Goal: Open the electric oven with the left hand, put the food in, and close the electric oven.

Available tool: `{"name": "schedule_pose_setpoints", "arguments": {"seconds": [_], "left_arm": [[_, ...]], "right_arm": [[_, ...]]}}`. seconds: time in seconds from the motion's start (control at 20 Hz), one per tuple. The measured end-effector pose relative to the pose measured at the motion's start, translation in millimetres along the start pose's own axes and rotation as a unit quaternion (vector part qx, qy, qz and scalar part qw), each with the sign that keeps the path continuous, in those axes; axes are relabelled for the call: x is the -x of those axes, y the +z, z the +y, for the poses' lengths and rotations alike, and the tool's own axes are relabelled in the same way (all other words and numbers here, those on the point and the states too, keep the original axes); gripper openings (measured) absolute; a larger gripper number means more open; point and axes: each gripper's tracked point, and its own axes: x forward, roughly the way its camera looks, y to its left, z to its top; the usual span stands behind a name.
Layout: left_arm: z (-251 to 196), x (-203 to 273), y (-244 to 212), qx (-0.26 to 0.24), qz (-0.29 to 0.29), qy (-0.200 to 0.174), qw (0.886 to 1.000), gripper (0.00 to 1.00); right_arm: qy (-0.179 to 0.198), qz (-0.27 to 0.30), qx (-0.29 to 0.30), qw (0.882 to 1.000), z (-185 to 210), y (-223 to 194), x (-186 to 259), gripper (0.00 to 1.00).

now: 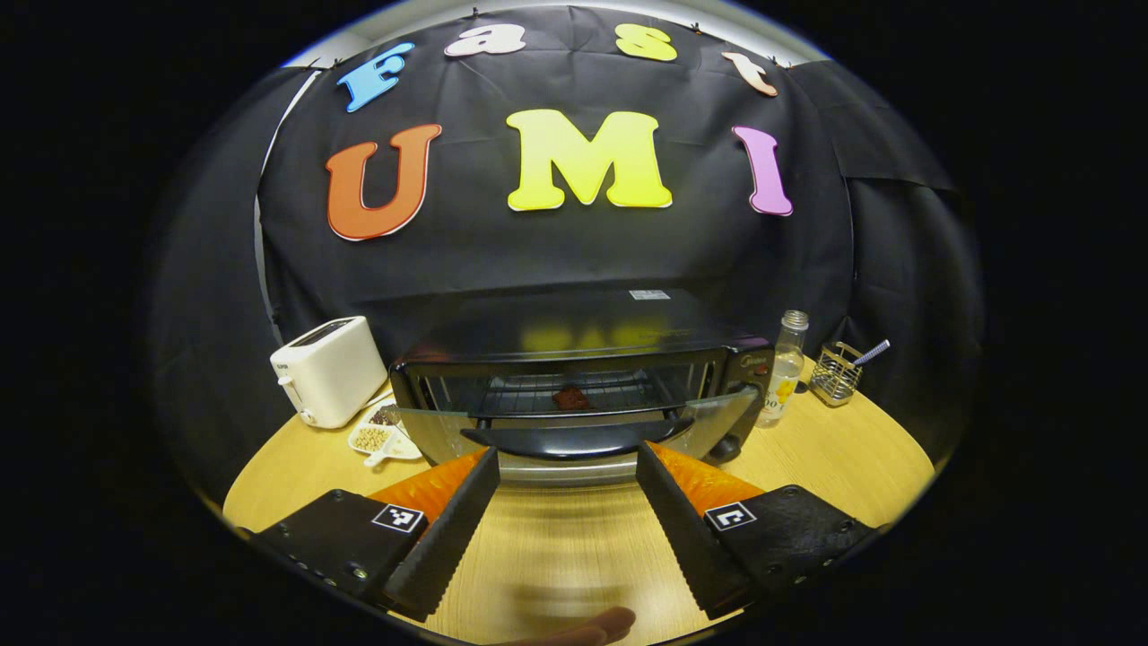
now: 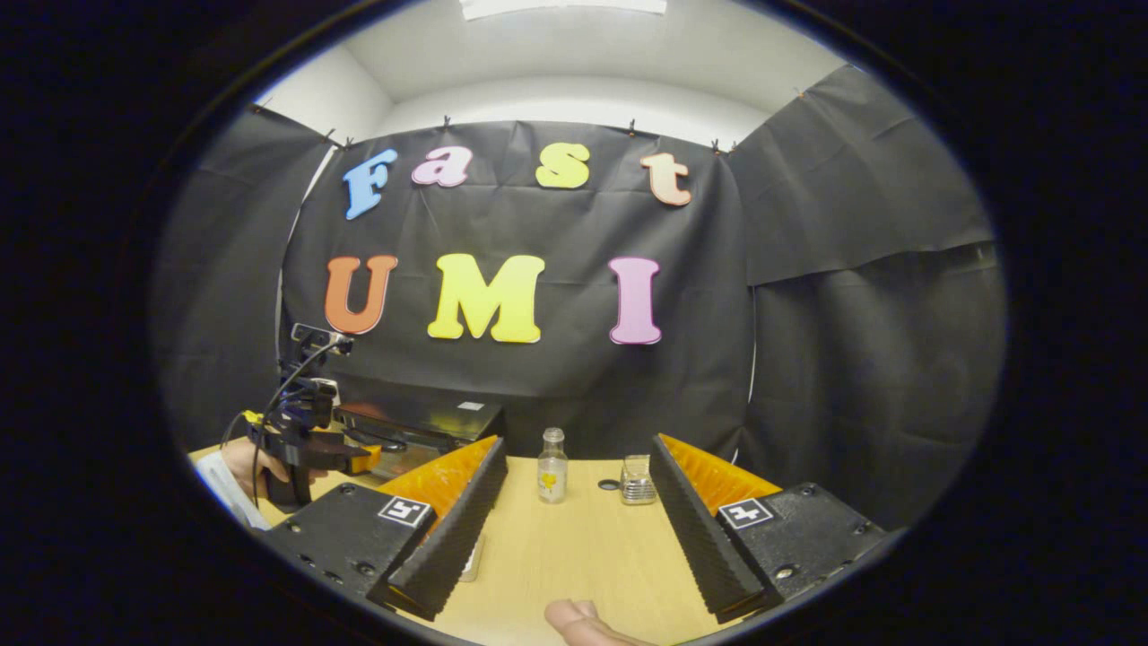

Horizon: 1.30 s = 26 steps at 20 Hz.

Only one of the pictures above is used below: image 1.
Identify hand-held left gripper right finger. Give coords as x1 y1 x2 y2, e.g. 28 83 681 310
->
634 440 882 622

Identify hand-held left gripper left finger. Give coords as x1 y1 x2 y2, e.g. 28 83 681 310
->
251 446 501 624

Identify black electric oven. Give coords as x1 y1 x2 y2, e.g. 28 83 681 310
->
388 287 777 490

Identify metal oven rack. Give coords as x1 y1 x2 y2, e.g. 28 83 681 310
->
475 372 683 418

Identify white dish of beans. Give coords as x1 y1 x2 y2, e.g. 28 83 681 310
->
348 422 397 455

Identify clear glass bottle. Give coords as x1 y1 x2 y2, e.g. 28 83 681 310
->
756 310 810 428

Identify white toaster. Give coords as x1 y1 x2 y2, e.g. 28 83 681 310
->
269 316 388 429

